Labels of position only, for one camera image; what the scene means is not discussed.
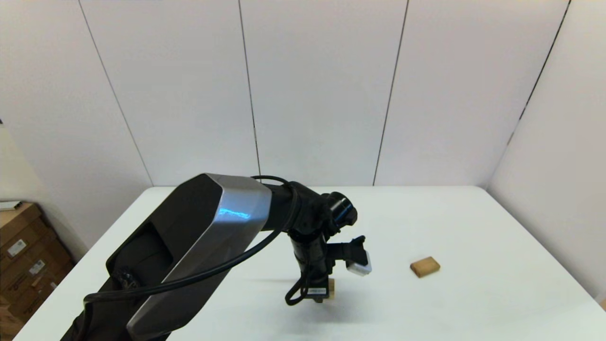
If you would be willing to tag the flat white object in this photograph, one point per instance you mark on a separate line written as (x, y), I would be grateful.
(9, 205)

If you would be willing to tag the labelled brown cardboard box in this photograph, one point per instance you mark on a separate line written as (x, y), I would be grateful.
(33, 284)

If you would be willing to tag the rectangular wooden building block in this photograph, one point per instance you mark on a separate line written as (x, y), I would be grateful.
(424, 266)

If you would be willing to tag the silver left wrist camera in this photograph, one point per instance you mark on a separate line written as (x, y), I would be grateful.
(359, 268)

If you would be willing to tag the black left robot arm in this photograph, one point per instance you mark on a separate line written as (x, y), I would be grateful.
(203, 227)

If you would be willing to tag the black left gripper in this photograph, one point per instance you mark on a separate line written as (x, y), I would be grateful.
(316, 267)

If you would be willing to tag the arched wooden building block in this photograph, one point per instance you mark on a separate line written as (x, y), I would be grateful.
(331, 288)

